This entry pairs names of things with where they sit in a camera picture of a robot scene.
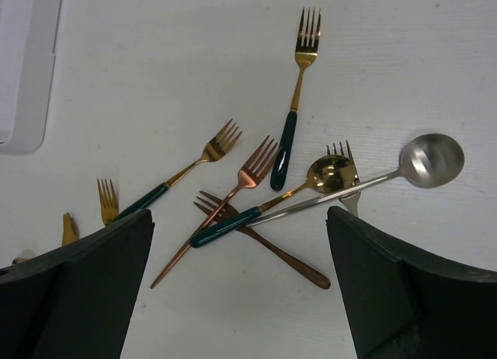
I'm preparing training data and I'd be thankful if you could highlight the white cutlery tray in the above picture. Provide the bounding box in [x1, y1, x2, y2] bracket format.
[1, 0, 62, 155]

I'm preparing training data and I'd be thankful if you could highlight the silver fork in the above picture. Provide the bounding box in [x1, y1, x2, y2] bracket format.
[327, 140, 361, 217]

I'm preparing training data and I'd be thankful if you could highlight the gold knife green handle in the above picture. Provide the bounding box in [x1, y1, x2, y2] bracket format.
[61, 213, 79, 246]

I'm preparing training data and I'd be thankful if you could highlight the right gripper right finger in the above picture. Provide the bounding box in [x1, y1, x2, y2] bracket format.
[326, 206, 496, 358]

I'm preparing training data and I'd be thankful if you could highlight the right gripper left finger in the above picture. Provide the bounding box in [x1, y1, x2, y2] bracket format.
[1, 209, 155, 358]

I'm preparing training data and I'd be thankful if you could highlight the silver round spoon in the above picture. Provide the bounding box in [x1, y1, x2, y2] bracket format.
[248, 133, 465, 227]

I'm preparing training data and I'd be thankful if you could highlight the dark copper fork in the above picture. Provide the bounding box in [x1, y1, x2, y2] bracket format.
[194, 190, 332, 290]

